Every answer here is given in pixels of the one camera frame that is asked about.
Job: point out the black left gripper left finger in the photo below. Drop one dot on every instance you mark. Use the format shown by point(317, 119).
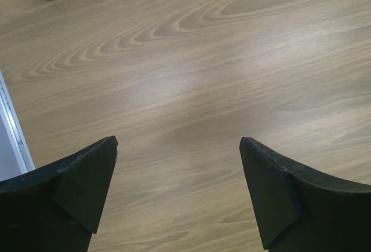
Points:
point(58, 207)

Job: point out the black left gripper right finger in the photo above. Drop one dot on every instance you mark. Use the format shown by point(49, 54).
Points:
point(298, 208)

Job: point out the aluminium table frame rail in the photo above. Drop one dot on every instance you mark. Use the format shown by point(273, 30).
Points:
point(15, 155)

